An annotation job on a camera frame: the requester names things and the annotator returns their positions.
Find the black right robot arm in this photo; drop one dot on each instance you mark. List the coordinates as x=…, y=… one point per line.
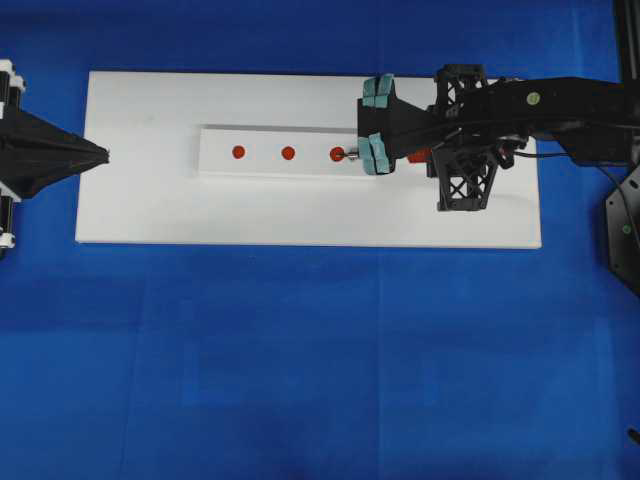
x=483, y=126

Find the black aluminium rail frame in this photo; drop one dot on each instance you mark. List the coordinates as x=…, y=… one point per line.
x=626, y=16

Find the orange dot mark middle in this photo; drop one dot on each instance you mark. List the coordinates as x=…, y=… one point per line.
x=288, y=153

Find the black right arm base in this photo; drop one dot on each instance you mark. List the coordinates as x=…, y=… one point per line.
x=622, y=221

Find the orange dot mark far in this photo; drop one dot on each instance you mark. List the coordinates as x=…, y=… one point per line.
x=238, y=151

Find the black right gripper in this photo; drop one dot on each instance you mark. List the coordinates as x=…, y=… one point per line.
x=465, y=163

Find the white foam board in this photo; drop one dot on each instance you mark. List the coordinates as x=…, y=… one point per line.
x=151, y=191

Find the orange dot mark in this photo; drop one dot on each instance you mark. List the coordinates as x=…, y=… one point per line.
x=337, y=154
x=288, y=153
x=238, y=151

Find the blue table cloth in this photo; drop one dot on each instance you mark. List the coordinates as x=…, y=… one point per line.
x=163, y=362

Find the orange dot mark near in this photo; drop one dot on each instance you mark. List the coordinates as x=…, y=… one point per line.
x=337, y=154

